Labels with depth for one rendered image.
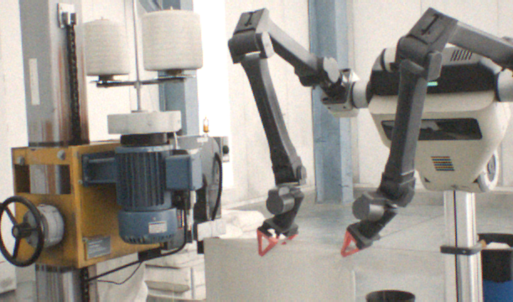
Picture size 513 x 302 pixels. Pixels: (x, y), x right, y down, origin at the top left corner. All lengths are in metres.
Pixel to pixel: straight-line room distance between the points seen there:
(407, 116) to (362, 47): 9.13
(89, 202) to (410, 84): 0.88
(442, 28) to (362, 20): 9.22
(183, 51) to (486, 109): 0.86
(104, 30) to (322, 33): 8.86
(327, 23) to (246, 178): 2.67
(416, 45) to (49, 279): 1.12
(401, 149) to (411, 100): 0.14
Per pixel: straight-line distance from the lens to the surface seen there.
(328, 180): 11.04
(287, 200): 2.09
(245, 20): 2.09
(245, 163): 9.57
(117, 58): 2.27
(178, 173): 1.97
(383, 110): 2.38
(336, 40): 10.75
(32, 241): 2.11
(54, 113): 2.08
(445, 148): 2.40
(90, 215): 2.09
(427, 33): 1.83
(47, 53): 2.10
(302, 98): 10.74
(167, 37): 2.08
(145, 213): 1.98
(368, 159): 10.99
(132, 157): 1.97
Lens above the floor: 1.42
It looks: 3 degrees down
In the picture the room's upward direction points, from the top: 3 degrees counter-clockwise
